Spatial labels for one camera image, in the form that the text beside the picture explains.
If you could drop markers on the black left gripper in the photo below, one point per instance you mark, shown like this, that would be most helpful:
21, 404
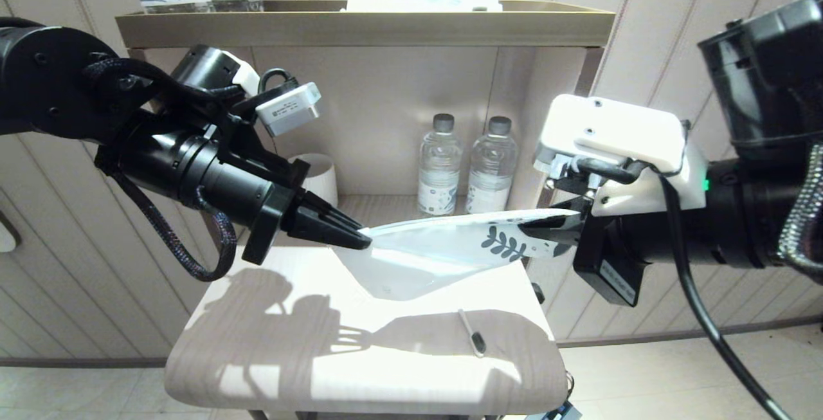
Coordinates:
276, 220

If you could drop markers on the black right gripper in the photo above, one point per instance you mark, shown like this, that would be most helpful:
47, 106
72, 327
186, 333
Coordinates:
604, 259

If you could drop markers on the white blue-printed plastic bag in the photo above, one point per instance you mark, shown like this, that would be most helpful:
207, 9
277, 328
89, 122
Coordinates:
418, 253

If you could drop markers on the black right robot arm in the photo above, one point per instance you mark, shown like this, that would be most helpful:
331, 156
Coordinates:
771, 60

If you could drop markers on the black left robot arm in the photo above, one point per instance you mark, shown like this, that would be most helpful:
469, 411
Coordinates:
167, 156

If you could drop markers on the white ribbed mug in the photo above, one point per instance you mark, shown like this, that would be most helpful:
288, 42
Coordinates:
321, 179

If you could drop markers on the black power plug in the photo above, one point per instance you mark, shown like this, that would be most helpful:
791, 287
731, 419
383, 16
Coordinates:
537, 292

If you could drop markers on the clear plastic water bottle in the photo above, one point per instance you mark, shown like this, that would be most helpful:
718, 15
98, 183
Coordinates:
490, 172
439, 169

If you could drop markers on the white toothbrush dark bristles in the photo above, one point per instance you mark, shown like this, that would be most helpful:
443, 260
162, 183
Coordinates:
479, 343

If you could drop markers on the blue floor device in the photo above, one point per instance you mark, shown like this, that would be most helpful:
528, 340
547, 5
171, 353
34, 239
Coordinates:
556, 412

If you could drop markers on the beige wooden shelf unit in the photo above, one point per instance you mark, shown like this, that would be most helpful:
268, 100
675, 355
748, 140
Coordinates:
360, 27

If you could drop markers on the white blue packet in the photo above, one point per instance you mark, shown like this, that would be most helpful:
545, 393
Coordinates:
418, 0

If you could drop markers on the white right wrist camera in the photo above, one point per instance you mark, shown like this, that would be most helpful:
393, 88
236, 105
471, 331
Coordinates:
611, 130

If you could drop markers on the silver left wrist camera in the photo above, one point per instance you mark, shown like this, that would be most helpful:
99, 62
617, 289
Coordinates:
289, 108

